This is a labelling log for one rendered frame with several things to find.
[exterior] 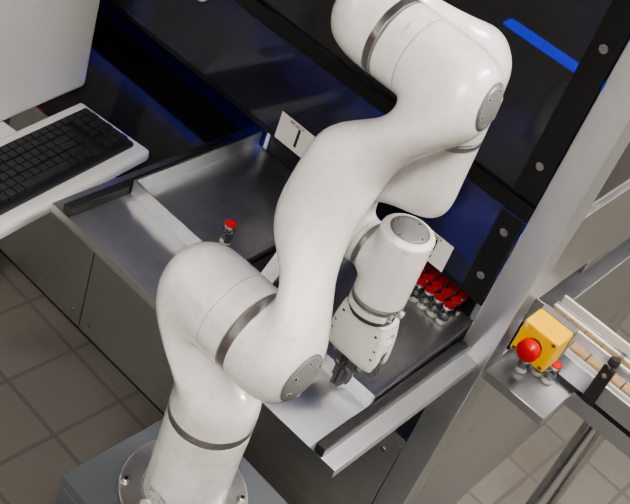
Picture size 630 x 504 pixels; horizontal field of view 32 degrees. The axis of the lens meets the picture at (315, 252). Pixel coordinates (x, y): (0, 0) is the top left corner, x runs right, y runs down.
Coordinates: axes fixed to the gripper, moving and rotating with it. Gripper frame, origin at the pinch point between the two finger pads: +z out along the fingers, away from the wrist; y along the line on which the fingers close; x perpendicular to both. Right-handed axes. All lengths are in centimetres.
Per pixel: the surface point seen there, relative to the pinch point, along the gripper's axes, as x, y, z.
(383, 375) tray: -9.7, -2.8, 3.9
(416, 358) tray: -18.1, -3.7, 3.8
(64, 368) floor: -23, 80, 92
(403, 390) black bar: -8.4, -7.7, 2.1
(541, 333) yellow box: -27.0, -17.9, -10.8
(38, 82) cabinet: -8, 90, 5
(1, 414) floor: -1, 77, 92
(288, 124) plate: -27, 43, -11
